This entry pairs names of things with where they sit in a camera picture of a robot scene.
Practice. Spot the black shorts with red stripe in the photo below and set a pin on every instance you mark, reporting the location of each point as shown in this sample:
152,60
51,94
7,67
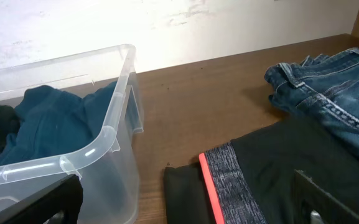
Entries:
249,179

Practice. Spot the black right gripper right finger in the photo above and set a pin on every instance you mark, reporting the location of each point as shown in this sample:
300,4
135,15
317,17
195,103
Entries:
312,204

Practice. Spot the dark blue jeans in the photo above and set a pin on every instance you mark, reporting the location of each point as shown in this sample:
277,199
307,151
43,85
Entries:
325,88

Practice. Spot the clear plastic storage bin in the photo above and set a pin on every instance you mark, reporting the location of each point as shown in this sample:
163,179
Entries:
106,166

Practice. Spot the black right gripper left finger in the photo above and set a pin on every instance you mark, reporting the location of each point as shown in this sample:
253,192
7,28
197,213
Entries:
59,202

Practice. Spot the teal shirt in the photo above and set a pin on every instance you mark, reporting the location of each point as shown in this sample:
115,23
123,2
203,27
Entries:
55,122

